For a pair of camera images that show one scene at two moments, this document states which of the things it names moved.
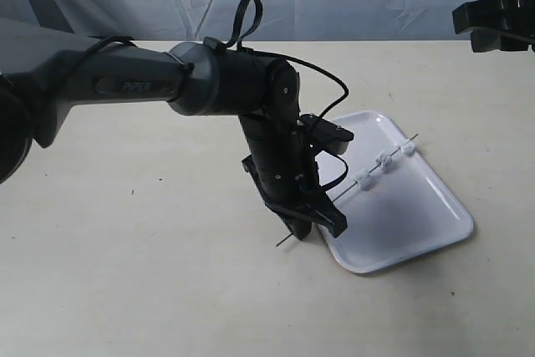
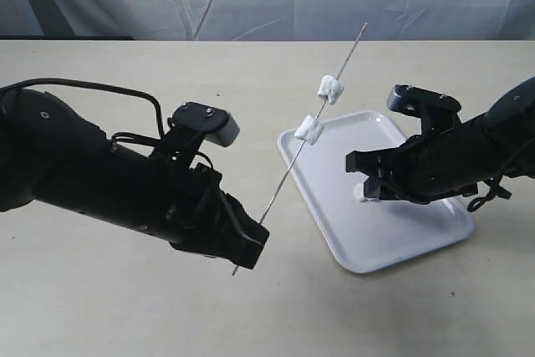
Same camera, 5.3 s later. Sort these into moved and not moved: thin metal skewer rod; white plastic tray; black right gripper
Moved: black right gripper; thin metal skewer rod
Not moved: white plastic tray
